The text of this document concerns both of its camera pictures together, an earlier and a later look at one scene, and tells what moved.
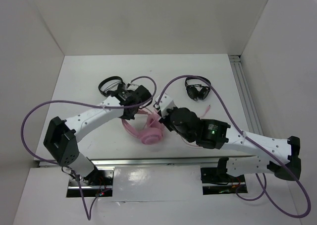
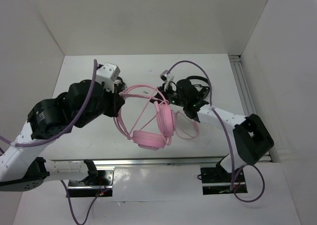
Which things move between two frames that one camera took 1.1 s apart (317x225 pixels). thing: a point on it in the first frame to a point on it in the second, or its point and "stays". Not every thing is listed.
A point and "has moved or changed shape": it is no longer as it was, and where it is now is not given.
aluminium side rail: [250, 113] stays
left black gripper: [127, 116] to [114, 98]
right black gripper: [164, 121] to [161, 94]
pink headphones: [153, 133] has moved or changed shape
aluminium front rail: [140, 160] stays
